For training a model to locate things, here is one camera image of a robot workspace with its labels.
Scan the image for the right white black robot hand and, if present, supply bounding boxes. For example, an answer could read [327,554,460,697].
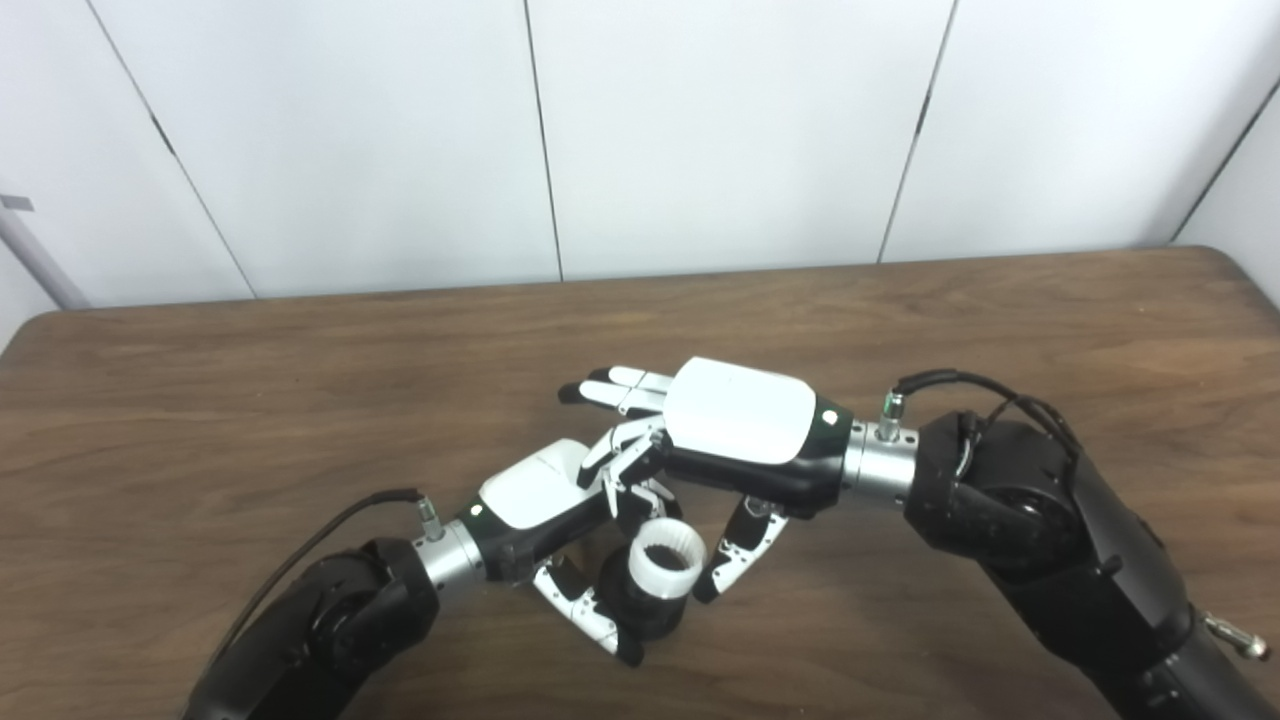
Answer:
[557,357,856,605]

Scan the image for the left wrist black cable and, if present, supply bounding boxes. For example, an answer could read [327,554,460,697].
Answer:
[200,488,446,691]

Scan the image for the white plastic ring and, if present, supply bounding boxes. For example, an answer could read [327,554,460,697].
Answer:
[627,518,707,601]

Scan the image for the round black plastic part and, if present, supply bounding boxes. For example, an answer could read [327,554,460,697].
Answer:
[598,555,691,643]

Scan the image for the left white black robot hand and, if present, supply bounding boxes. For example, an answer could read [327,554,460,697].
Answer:
[462,438,691,668]

